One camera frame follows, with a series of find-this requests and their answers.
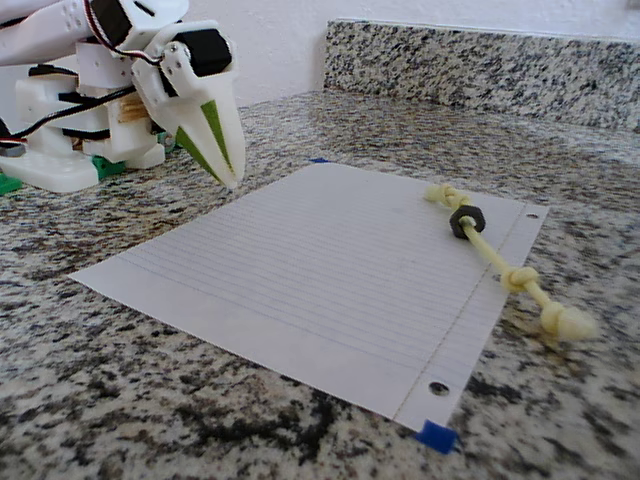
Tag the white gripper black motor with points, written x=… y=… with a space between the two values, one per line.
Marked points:
x=216 y=102

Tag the blue tape piece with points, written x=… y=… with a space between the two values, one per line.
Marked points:
x=437 y=436
x=318 y=161

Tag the granite backsplash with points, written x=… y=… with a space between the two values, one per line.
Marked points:
x=475 y=70

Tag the lined paper sheet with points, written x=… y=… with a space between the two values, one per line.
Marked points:
x=300 y=280

